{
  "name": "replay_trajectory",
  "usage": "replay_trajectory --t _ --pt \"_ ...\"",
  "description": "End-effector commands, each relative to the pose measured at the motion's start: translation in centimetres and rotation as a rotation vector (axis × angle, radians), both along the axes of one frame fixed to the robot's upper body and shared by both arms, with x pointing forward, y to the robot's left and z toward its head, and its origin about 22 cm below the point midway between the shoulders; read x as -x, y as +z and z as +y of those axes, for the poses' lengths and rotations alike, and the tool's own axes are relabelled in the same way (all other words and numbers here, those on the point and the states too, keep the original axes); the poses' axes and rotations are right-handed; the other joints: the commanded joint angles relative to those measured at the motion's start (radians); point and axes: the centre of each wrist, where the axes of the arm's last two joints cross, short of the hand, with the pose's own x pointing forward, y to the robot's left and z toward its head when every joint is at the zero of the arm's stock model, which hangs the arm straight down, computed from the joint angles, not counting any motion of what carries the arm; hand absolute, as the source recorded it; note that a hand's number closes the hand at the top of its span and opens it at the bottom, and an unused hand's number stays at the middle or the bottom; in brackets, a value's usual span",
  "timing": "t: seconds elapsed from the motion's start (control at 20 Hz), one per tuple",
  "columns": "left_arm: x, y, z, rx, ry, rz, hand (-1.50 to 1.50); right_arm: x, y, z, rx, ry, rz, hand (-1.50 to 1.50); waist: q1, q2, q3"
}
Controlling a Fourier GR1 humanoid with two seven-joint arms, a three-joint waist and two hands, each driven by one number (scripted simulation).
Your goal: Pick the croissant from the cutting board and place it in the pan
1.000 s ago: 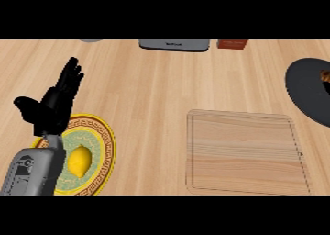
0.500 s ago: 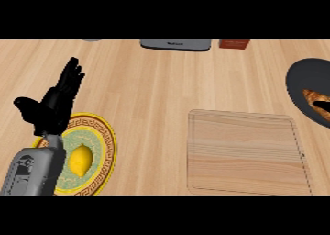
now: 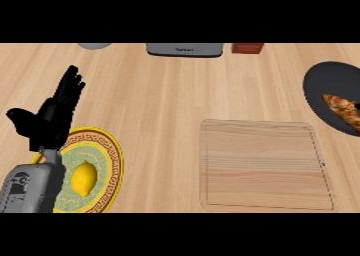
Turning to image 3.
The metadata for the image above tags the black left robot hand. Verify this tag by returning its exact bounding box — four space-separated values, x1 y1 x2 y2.
4 64 87 152

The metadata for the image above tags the reddish brown box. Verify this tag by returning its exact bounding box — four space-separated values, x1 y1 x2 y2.
230 43 266 55

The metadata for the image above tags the yellow patterned plate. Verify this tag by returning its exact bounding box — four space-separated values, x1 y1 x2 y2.
31 126 126 214

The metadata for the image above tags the golden brown croissant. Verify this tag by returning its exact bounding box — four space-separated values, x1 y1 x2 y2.
320 93 360 136

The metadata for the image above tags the yellow lemon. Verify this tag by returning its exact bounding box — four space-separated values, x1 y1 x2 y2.
69 160 99 200

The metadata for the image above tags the grey appliance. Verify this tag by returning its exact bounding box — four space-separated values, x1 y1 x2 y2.
145 43 224 59

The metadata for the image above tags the dark grey pan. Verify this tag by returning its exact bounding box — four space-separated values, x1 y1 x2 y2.
303 61 360 138

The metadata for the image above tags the grey round object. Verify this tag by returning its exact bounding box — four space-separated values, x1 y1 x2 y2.
78 43 114 51

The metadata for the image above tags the pale wooden cutting board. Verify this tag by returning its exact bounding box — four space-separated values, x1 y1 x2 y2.
198 118 337 212

